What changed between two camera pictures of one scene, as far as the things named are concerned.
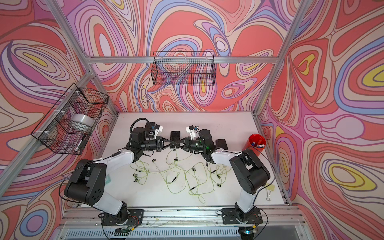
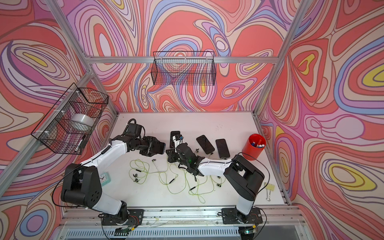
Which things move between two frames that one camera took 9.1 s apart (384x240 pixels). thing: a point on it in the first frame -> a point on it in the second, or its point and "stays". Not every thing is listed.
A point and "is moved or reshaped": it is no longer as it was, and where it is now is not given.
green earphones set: x=142 y=171 stays
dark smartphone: x=152 y=125 is moved or reshaped
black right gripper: x=186 y=141 -> x=171 y=155
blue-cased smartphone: x=221 y=143 stays
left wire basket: x=69 y=124 stays
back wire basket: x=186 y=68 stays
